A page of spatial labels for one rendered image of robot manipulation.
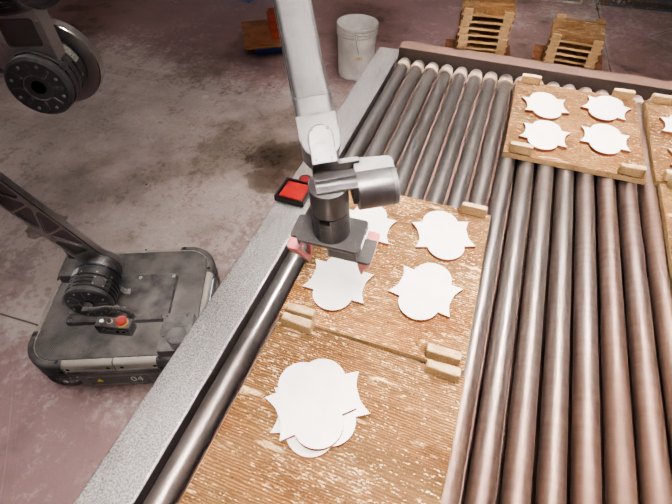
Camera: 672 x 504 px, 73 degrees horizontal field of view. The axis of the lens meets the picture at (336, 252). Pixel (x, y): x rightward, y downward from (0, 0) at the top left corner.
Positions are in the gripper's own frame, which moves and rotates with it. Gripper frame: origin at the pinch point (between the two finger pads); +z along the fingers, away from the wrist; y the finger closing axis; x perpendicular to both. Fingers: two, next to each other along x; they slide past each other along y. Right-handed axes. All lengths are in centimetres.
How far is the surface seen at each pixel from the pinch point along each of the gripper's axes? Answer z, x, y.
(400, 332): 11.4, 4.4, -13.2
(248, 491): 7.2, 37.0, 1.7
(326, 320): 10.9, 6.1, 0.5
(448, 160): 20, -52, -14
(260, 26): 124, -284, 164
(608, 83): 25, -105, -56
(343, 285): 11.1, -2.1, -0.2
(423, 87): 24, -87, 0
